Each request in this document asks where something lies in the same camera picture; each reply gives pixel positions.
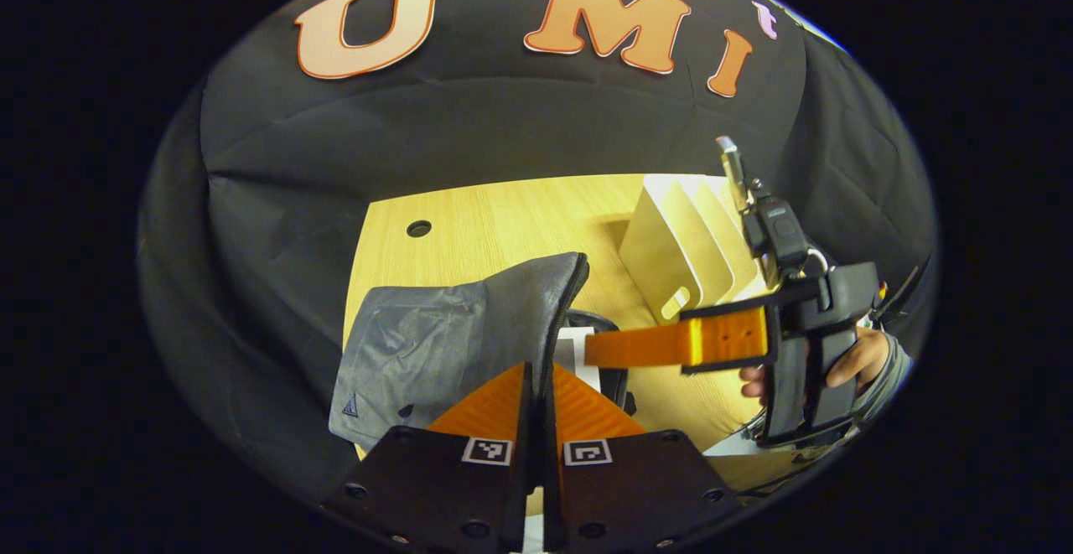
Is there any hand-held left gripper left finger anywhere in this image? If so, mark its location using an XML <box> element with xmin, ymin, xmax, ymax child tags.
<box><xmin>322</xmin><ymin>361</ymin><xmax>535</xmax><ymax>551</ymax></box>

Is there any white bookshelf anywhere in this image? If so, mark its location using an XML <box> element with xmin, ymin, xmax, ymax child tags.
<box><xmin>619</xmin><ymin>174</ymin><xmax>773</xmax><ymax>327</ymax></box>

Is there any grey portrait cover book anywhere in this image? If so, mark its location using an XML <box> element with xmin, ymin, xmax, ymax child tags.
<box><xmin>557</xmin><ymin>327</ymin><xmax>602</xmax><ymax>393</ymax></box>

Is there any grey schoolbag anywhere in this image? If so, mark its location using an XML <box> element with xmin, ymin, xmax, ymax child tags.
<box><xmin>328</xmin><ymin>251</ymin><xmax>639</xmax><ymax>454</ymax></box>

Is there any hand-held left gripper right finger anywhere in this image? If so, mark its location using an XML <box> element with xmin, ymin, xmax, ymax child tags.
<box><xmin>540</xmin><ymin>363</ymin><xmax>744</xmax><ymax>551</ymax></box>

